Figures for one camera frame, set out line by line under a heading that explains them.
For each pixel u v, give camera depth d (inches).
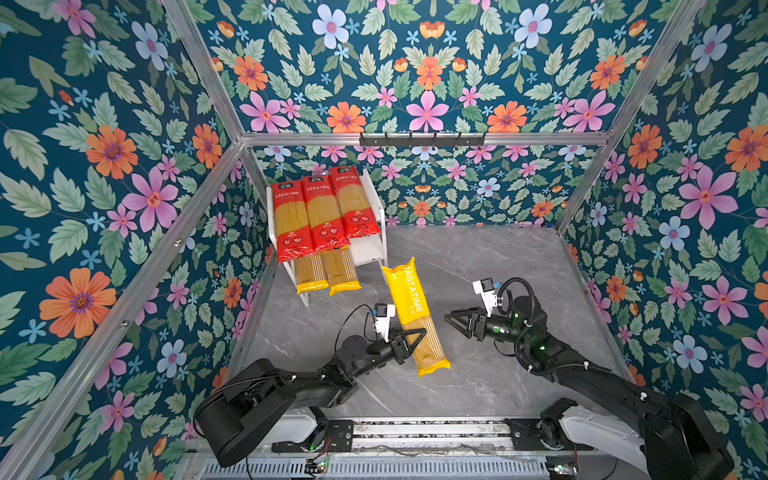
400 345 26.8
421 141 36.0
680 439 15.9
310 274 33.1
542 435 28.5
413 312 28.8
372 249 36.1
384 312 27.7
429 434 29.5
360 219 28.8
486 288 27.6
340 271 33.2
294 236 27.7
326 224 28.4
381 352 27.0
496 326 26.6
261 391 19.0
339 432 29.1
